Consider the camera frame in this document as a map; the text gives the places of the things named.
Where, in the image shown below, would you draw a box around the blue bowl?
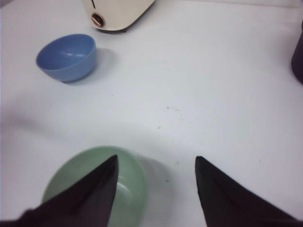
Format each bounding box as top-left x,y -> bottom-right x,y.
36,34 -> 97,83

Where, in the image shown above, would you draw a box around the green bowl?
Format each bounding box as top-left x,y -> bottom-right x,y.
41,146 -> 148,227

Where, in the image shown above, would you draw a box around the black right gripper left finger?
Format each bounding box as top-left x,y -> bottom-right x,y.
0,155 -> 118,227

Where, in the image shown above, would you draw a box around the cream white toaster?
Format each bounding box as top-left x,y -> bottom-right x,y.
82,0 -> 154,32

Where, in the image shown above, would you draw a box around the dark blue saucepan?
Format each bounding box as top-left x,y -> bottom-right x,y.
291,33 -> 303,84

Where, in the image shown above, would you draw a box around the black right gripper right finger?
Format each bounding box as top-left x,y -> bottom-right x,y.
195,156 -> 303,227

